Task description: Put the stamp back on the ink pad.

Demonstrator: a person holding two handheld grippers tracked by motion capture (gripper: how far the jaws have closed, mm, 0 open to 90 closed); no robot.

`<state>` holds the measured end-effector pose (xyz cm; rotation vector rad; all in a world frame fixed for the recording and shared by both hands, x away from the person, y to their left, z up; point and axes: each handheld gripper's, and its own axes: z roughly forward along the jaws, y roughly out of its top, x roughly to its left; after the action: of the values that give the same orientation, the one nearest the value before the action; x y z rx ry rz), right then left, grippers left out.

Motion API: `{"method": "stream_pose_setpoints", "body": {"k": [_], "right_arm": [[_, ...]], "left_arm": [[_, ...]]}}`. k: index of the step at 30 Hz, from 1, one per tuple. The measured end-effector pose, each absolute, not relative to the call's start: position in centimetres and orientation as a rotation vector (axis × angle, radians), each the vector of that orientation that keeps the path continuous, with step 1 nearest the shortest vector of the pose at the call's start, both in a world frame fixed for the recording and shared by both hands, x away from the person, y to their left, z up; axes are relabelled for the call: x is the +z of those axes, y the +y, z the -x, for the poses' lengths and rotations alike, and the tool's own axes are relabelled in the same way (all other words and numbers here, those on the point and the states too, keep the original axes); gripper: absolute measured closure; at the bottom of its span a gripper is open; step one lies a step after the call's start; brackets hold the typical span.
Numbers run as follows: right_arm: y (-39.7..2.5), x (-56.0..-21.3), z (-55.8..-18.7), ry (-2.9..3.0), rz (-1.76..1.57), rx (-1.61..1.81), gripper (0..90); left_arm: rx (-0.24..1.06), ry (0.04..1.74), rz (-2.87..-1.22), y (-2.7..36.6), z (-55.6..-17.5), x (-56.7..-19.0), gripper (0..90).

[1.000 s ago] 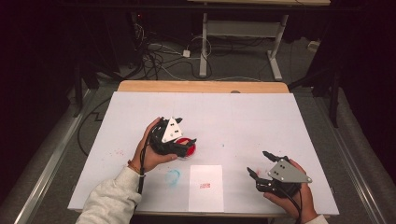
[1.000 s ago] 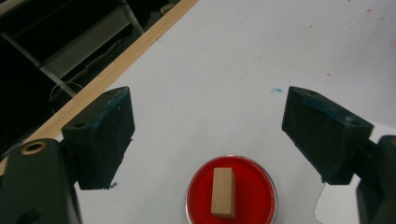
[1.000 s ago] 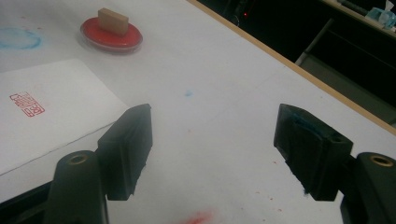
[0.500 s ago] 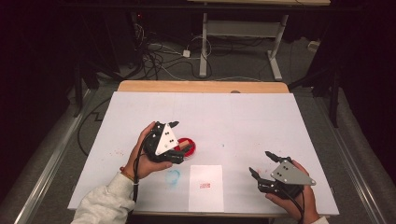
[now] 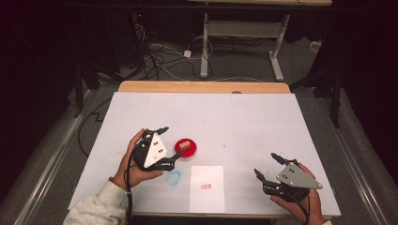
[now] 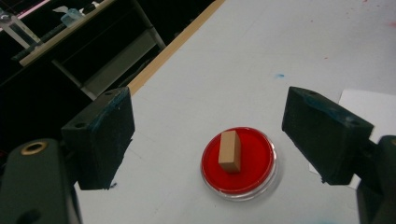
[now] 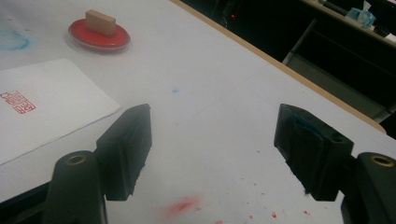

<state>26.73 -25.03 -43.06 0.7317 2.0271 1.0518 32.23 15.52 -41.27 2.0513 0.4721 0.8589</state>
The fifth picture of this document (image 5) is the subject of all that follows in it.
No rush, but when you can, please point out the large white board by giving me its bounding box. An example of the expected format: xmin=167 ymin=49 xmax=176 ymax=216
xmin=68 ymin=91 xmax=342 ymax=218

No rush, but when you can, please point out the black stand post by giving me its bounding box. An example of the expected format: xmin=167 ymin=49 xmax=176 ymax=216
xmin=72 ymin=60 xmax=84 ymax=119
xmin=330 ymin=69 xmax=343 ymax=129

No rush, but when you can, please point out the person's left hand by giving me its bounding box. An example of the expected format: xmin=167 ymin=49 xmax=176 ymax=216
xmin=112 ymin=128 xmax=164 ymax=189

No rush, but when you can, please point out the white-legged desk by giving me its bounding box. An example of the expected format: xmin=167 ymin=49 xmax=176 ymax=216
xmin=187 ymin=0 xmax=333 ymax=83

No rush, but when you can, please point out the left hand-held gripper black cable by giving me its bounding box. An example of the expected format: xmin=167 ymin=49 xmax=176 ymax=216
xmin=123 ymin=149 xmax=142 ymax=225

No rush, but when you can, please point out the hand-held gripper black cable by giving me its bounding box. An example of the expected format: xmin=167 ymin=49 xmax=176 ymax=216
xmin=288 ymin=187 xmax=312 ymax=225
xmin=123 ymin=149 xmax=142 ymax=225

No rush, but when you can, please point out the black floor cable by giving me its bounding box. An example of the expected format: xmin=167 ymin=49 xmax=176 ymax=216
xmin=77 ymin=97 xmax=113 ymax=158

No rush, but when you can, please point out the person's right hand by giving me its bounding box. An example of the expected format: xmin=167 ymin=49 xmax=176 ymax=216
xmin=270 ymin=162 xmax=327 ymax=225

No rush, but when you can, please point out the orange bracelet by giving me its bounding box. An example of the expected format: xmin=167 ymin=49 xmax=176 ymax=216
xmin=108 ymin=176 xmax=129 ymax=192

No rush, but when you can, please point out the metal floor rail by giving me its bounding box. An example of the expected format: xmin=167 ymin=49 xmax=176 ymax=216
xmin=314 ymin=97 xmax=390 ymax=225
xmin=15 ymin=89 xmax=97 ymax=225

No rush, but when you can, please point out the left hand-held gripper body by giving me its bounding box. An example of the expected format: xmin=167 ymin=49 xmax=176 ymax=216
xmin=132 ymin=127 xmax=176 ymax=173

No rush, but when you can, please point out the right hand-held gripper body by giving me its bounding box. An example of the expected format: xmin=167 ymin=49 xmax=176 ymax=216
xmin=263 ymin=159 xmax=323 ymax=203

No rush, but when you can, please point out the round red ink pad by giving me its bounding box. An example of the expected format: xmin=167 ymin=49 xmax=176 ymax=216
xmin=174 ymin=138 xmax=198 ymax=161

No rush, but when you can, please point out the white floor cable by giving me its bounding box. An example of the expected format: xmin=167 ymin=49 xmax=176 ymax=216
xmin=215 ymin=75 xmax=265 ymax=83

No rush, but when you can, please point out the white paper sheet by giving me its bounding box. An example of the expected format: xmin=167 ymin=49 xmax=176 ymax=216
xmin=189 ymin=165 xmax=226 ymax=215

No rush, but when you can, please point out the wooden table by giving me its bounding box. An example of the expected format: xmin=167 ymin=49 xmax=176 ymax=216
xmin=117 ymin=80 xmax=332 ymax=220

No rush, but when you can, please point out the white box on floor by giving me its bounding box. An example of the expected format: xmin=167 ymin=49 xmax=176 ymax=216
xmin=308 ymin=39 xmax=323 ymax=53

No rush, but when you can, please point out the bundle of floor cables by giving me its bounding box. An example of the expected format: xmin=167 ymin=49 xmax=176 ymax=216
xmin=132 ymin=12 xmax=215 ymax=83

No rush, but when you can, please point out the right hand-held gripper black cable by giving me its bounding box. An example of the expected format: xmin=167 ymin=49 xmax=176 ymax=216
xmin=288 ymin=187 xmax=312 ymax=225

